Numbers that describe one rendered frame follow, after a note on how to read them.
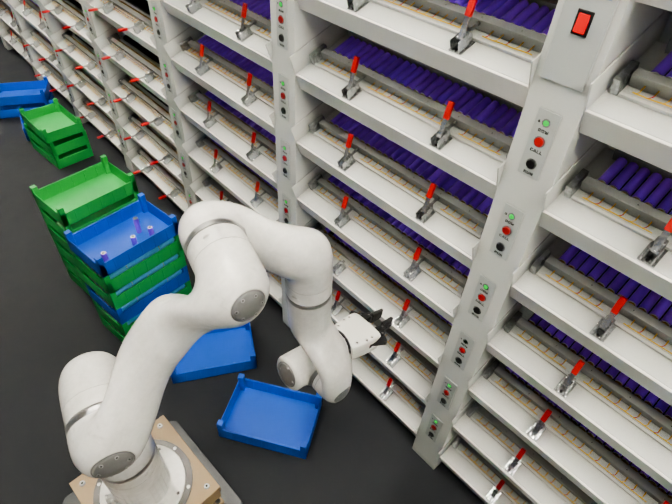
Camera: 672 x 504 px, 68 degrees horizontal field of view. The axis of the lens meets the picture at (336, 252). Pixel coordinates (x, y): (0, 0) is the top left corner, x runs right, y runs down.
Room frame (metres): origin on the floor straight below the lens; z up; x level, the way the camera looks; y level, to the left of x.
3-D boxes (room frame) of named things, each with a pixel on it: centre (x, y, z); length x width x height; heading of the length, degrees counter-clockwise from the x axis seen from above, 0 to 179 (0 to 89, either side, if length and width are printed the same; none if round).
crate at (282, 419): (0.85, 0.18, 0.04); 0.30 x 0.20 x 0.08; 79
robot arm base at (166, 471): (0.46, 0.41, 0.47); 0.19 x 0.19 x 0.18
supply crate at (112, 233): (1.27, 0.73, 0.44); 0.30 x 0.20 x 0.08; 143
